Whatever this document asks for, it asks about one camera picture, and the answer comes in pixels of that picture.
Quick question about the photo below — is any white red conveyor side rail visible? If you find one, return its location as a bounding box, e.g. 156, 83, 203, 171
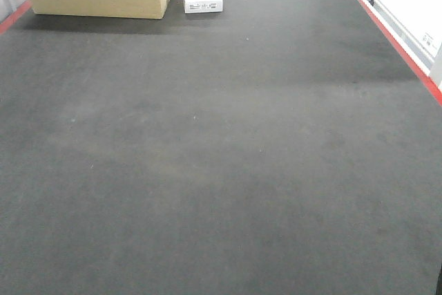
358, 0, 441, 102

